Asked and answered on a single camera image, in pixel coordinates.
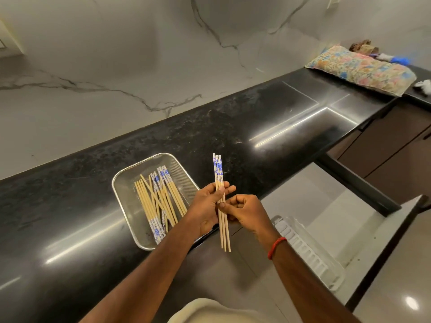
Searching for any person's right hand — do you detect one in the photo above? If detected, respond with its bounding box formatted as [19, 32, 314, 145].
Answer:
[217, 194, 278, 244]

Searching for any person's left hand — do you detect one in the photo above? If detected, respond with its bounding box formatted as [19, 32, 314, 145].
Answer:
[184, 181, 237, 238]

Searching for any pile of bamboo chopsticks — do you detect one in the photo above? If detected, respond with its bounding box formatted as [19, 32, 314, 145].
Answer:
[134, 166, 188, 245]

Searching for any metal mesh tray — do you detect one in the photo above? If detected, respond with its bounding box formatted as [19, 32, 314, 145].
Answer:
[111, 153, 218, 252]

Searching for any white drawer with brown front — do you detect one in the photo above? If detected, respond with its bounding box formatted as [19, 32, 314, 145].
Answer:
[259, 153, 431, 313]

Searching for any person's left forearm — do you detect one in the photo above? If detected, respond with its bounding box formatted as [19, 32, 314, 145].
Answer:
[79, 215, 202, 323]

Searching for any person's right forearm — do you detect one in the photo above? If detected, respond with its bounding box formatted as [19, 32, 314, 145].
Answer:
[271, 240, 361, 323]

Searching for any red wrist band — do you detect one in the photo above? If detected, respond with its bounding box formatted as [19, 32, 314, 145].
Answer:
[267, 236, 288, 261]

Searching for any white plastic cutlery box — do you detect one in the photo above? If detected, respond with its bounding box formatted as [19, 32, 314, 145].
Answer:
[270, 215, 347, 292]

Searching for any cream shirt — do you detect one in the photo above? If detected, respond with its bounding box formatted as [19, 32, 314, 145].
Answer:
[167, 298, 270, 323]

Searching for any brown cabinet door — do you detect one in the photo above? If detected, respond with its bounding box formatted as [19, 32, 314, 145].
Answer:
[338, 103, 431, 179]
[365, 126, 431, 206]
[325, 129, 364, 161]

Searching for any floral pillow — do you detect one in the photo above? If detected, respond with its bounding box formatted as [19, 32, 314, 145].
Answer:
[304, 45, 418, 97]

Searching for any white crumpled cloth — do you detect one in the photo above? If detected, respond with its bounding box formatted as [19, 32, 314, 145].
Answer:
[413, 79, 431, 96]

